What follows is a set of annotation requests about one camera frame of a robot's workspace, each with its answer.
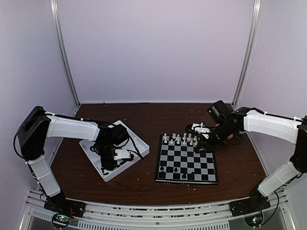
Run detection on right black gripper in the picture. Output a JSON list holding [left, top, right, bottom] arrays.
[[195, 122, 236, 153]]

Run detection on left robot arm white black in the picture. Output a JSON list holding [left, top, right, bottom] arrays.
[[13, 106, 130, 213]]

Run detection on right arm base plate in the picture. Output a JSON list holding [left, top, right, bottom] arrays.
[[229, 198, 271, 217]]

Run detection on white plastic tray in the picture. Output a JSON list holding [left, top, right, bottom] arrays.
[[80, 120, 150, 182]]

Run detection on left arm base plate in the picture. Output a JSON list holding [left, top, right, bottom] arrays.
[[44, 197, 86, 218]]

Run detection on aluminium corner post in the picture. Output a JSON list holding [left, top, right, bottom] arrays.
[[50, 0, 81, 107], [232, 0, 262, 108]]

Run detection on black white chess board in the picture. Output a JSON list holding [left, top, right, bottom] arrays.
[[155, 135, 219, 185]]

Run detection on left aluminium corner post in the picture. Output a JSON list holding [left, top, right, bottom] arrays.
[[50, 0, 81, 107]]

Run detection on white chess pieces row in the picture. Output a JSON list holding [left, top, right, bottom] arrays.
[[161, 133, 199, 147]]

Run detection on black chess piece on board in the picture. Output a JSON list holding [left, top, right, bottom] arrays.
[[182, 173, 188, 180]]

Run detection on right aluminium corner post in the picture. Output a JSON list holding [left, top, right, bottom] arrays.
[[232, 0, 262, 108]]

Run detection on black chess piece king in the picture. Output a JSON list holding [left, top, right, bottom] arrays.
[[188, 172, 195, 181]]

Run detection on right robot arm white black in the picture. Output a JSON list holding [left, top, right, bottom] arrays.
[[191, 101, 307, 212]]

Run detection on black rook board corner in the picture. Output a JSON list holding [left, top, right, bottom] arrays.
[[159, 172, 165, 178]]

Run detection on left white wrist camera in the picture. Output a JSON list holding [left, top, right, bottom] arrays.
[[113, 149, 134, 161]]

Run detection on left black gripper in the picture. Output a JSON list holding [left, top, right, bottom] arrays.
[[97, 143, 118, 171]]

